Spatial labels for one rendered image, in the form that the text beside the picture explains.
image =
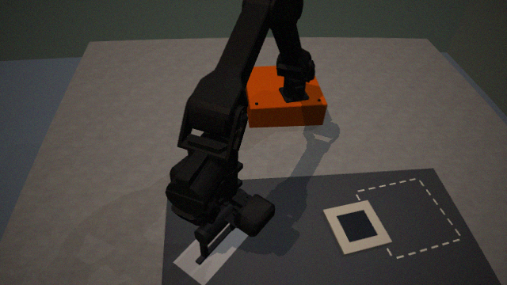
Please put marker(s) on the beige square tile with dark square center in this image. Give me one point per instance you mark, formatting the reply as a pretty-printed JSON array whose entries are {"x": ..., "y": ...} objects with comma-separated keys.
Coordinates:
[{"x": 356, "y": 227}]

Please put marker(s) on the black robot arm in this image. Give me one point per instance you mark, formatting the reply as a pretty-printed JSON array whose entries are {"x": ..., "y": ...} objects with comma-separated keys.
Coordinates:
[{"x": 218, "y": 104}]

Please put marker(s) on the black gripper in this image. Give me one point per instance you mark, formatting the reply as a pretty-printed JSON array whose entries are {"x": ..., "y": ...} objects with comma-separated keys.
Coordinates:
[{"x": 250, "y": 213}]

